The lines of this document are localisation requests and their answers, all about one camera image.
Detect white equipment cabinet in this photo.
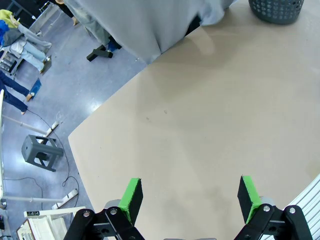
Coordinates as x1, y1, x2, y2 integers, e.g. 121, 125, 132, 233
16, 206, 87, 240

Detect dark grey perforated basket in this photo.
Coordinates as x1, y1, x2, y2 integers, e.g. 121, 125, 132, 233
248, 0, 305, 25

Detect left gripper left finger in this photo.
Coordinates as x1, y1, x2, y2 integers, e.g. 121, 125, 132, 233
63, 177, 145, 240

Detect black cross floor base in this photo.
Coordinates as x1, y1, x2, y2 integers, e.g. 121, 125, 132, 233
86, 44, 123, 62

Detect blue jacket mannequin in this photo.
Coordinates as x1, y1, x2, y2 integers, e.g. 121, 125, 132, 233
0, 19, 48, 74

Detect yellow shirt mannequin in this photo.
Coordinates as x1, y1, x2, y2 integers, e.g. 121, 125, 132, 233
0, 9, 53, 51

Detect blue floor mat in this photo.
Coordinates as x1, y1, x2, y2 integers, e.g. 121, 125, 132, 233
29, 78, 43, 99

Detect black floor cable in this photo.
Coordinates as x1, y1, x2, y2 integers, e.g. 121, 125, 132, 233
4, 109, 80, 208

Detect grey training pants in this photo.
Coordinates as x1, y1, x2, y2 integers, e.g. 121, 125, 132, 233
65, 0, 238, 65

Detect grey plastic stool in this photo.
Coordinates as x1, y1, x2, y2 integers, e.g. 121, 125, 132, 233
21, 134, 64, 173

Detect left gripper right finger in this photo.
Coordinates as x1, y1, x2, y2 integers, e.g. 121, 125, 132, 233
233, 175, 315, 240

